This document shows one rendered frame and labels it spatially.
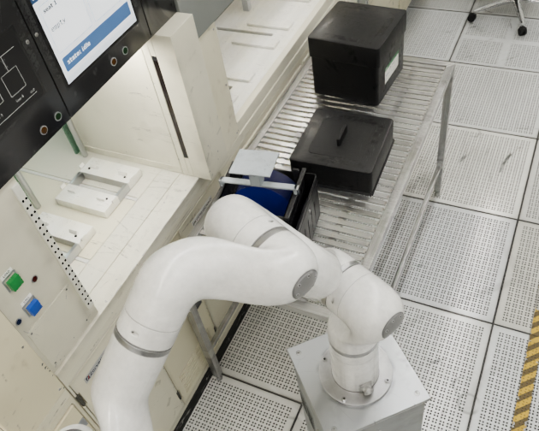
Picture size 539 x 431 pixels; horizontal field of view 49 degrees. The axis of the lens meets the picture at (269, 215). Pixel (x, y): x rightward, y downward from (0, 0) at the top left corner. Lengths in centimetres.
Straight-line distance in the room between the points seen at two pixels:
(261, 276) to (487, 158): 251
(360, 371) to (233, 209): 66
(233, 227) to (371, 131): 120
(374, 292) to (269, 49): 152
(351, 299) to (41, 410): 87
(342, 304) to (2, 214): 74
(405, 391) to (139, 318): 89
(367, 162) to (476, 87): 188
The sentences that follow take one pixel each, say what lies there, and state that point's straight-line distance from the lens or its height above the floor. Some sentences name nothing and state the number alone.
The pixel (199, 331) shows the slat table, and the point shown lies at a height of 40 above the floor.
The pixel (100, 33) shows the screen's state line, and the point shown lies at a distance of 149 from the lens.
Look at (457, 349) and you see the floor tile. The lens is 252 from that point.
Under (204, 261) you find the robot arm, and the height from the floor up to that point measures 154.
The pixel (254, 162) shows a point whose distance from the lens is 165.
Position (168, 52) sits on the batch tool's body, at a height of 135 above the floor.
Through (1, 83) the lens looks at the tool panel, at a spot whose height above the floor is 158.
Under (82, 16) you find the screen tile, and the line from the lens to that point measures 144.
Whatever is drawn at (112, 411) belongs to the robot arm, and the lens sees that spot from 93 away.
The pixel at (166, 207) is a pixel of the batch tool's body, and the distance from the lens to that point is 190.
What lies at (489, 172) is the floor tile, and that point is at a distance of 319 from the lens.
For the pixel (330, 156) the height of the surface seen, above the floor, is 86.
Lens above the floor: 217
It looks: 47 degrees down
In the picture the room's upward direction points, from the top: 11 degrees counter-clockwise
